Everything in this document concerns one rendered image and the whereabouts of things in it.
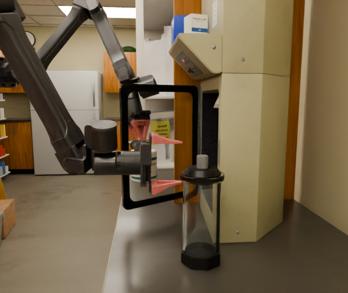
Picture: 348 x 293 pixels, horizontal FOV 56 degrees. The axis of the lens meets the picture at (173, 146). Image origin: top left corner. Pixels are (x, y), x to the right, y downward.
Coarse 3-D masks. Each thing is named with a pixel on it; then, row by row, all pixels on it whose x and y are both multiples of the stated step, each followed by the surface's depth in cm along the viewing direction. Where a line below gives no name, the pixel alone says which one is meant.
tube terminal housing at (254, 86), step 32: (224, 0) 82; (256, 0) 83; (288, 0) 94; (224, 32) 83; (256, 32) 84; (288, 32) 97; (224, 64) 85; (256, 64) 85; (288, 64) 99; (224, 96) 86; (256, 96) 87; (288, 96) 102; (224, 128) 87; (256, 128) 88; (224, 160) 88; (256, 160) 89; (224, 192) 90; (256, 192) 91; (224, 224) 91; (256, 224) 92
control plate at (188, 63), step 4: (180, 56) 101; (184, 56) 96; (180, 60) 106; (184, 60) 101; (188, 60) 96; (180, 64) 111; (184, 64) 105; (188, 64) 100; (192, 64) 95; (184, 68) 111; (188, 68) 105; (192, 68) 100; (196, 68) 95; (196, 72) 100; (200, 72) 95; (192, 76) 111
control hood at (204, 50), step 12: (180, 36) 83; (192, 36) 83; (204, 36) 83; (216, 36) 83; (180, 48) 92; (192, 48) 83; (204, 48) 84; (216, 48) 84; (192, 60) 92; (204, 60) 84; (216, 60) 84; (204, 72) 92; (216, 72) 85
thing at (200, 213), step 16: (192, 192) 76; (208, 192) 75; (192, 208) 76; (208, 208) 76; (192, 224) 77; (208, 224) 76; (192, 240) 77; (208, 240) 77; (192, 256) 78; (208, 256) 77
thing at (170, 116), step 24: (120, 96) 98; (144, 96) 103; (168, 96) 108; (120, 120) 100; (144, 120) 104; (168, 120) 110; (168, 144) 111; (168, 168) 112; (144, 192) 107; (168, 192) 113
